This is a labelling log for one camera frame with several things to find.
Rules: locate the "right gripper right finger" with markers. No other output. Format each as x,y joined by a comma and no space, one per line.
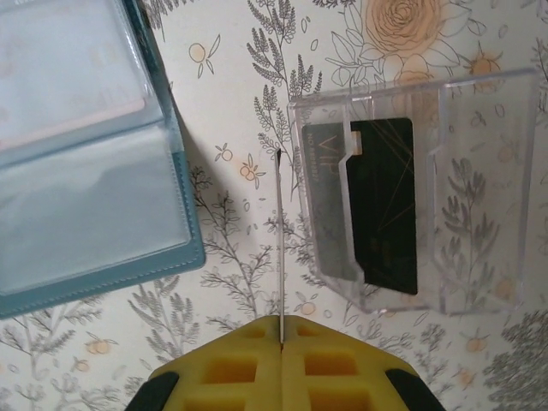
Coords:
334,377

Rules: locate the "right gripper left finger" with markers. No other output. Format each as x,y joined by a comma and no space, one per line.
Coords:
240,377

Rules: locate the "white-edged plastic card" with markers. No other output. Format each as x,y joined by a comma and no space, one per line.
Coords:
280,257

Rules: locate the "teal card holder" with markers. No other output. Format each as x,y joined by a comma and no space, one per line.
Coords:
188,214

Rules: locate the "black VIP card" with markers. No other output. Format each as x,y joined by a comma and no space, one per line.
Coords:
385,205

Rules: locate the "clear acrylic card stand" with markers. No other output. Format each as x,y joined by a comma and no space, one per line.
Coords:
484,171

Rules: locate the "floral table covering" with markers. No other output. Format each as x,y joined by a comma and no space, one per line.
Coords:
240,85

